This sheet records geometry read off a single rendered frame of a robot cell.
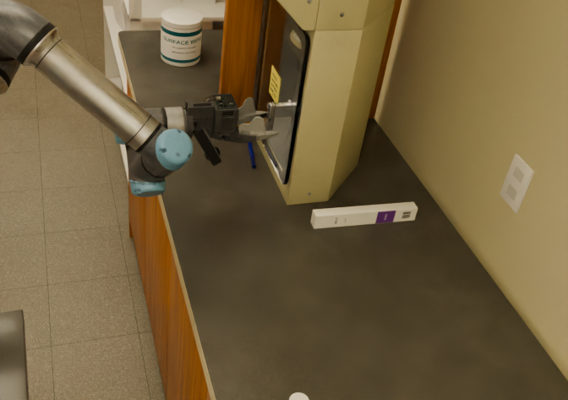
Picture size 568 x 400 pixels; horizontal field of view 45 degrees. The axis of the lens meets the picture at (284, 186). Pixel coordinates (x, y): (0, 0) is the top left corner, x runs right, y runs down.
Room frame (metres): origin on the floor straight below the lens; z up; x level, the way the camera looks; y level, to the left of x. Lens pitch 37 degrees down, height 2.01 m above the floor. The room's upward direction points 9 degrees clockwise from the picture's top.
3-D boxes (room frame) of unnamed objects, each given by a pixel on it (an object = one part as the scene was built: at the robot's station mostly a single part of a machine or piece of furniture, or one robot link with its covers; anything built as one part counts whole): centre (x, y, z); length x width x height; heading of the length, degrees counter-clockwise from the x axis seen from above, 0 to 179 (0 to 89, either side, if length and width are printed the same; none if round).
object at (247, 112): (1.41, 0.11, 1.17); 0.09 x 0.03 x 0.06; 132
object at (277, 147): (1.50, 0.05, 1.19); 0.30 x 0.01 x 0.40; 22
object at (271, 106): (1.39, 0.04, 1.17); 0.05 x 0.03 x 0.10; 112
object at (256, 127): (1.34, 0.08, 1.17); 0.09 x 0.03 x 0.06; 93
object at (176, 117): (1.31, 0.26, 1.17); 0.08 x 0.05 x 0.08; 23
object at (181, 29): (2.05, 0.40, 1.02); 0.13 x 0.13 x 0.15
